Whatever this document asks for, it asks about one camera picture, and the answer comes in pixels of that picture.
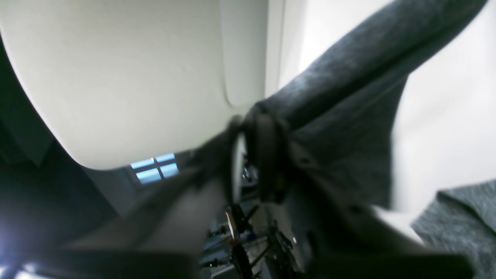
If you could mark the grey t-shirt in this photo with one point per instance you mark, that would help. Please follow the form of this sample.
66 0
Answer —
342 108

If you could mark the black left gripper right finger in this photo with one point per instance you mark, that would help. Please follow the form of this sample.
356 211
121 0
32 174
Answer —
340 237

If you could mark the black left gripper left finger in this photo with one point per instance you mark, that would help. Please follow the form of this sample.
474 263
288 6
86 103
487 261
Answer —
164 235

